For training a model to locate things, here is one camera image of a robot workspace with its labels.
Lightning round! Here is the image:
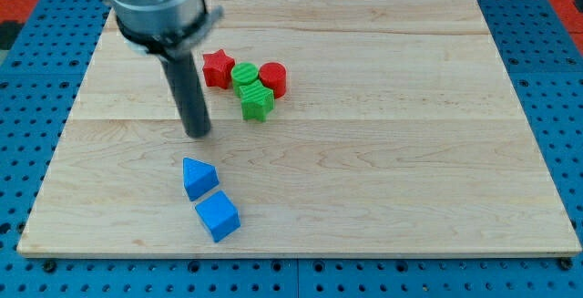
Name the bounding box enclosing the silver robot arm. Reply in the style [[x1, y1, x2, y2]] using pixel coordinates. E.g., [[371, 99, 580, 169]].
[[103, 0, 224, 58]]

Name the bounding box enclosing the green star block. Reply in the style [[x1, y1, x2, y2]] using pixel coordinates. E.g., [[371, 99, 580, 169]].
[[240, 80, 274, 122]]

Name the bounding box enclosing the wooden board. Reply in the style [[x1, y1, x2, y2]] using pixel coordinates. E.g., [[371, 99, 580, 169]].
[[17, 0, 581, 259]]

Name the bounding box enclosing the red cylinder block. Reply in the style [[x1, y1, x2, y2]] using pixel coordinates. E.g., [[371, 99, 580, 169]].
[[259, 62, 287, 98]]

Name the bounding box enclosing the green cylinder block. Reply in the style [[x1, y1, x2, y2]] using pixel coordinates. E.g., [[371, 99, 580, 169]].
[[230, 62, 259, 97]]

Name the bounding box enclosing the red star block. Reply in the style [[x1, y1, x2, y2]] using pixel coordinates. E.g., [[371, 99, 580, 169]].
[[202, 49, 236, 89]]

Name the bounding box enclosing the blue triangle block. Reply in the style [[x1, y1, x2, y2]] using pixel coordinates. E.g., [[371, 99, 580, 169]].
[[182, 158, 220, 201]]

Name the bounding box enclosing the blue cube block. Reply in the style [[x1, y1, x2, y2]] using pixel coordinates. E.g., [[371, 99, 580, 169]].
[[195, 190, 240, 242]]

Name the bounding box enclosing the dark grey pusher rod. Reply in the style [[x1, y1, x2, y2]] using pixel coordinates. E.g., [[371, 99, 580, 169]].
[[160, 53, 211, 139]]

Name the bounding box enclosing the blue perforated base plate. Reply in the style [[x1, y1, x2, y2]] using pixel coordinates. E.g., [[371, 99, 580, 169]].
[[1, 0, 582, 297]]

